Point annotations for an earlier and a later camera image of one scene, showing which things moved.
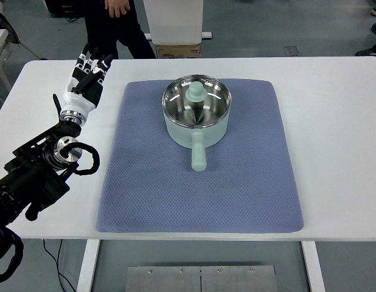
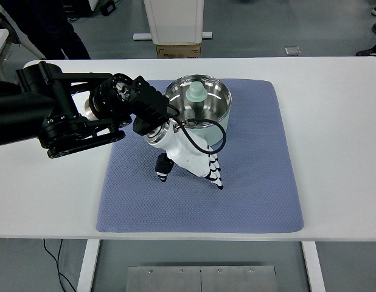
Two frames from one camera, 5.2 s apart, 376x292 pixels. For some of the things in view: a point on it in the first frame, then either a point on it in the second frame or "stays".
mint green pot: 196,109 stays
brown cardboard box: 179,51 stays
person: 107,29 -> 46,24
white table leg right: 313,266 stays
